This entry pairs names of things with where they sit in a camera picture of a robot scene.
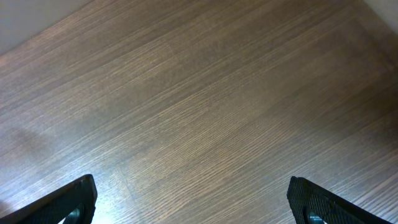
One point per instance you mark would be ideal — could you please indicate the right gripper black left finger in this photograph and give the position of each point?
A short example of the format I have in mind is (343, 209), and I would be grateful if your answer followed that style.
(72, 203)

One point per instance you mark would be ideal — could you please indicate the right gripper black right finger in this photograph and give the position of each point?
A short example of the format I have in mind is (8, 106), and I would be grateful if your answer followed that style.
(311, 203)

